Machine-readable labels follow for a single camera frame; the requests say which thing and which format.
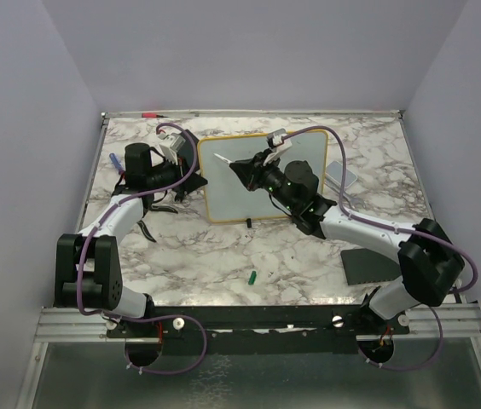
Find green whiteboard marker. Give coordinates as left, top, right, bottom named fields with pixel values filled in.
left=213, top=153, right=232, bottom=165

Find white whiteboard eraser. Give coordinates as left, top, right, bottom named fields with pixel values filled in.
left=325, top=161, right=357, bottom=189

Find black multitool pliers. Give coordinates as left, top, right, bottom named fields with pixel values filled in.
left=136, top=205, right=179, bottom=243

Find yellow framed whiteboard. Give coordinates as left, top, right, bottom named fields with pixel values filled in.
left=198, top=130, right=329, bottom=223

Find blue red screwdriver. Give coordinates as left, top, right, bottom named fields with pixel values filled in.
left=108, top=153, right=125, bottom=176

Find purple cable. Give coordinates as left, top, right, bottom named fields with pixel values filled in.
left=76, top=123, right=199, bottom=316
left=281, top=126, right=480, bottom=295

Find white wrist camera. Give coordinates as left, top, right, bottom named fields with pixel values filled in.
left=264, top=129, right=292, bottom=165
left=158, top=134, right=185, bottom=165

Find red marker on rail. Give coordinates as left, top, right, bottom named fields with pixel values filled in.
left=141, top=112, right=168, bottom=118

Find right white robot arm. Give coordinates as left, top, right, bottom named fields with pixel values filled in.
left=229, top=151, right=465, bottom=333

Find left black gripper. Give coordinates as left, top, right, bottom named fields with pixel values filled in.
left=147, top=153, right=207, bottom=194

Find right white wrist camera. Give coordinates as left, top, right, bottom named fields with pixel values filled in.
left=264, top=129, right=292, bottom=165

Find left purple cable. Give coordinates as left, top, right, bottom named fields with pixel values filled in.
left=76, top=123, right=199, bottom=316

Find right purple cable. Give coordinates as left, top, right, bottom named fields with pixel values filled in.
left=281, top=126, right=480, bottom=295

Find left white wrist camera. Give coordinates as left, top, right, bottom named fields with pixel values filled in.
left=158, top=134, right=185, bottom=165

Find silver wrench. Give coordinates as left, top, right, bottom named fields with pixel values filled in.
left=325, top=177, right=366, bottom=210

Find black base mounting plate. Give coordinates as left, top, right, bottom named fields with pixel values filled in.
left=107, top=304, right=409, bottom=355

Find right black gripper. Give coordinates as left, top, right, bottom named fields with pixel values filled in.
left=231, top=148, right=298, bottom=213

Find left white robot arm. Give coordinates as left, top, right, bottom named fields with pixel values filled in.
left=54, top=124, right=207, bottom=337

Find blue handled cutters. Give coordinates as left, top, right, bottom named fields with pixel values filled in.
left=175, top=192, right=185, bottom=203

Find green marker cap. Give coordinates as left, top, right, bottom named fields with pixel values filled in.
left=248, top=270, right=257, bottom=285

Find black box front right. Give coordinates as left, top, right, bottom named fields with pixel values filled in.
left=340, top=248, right=401, bottom=286

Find aluminium table frame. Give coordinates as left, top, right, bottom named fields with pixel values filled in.
left=18, top=111, right=481, bottom=408

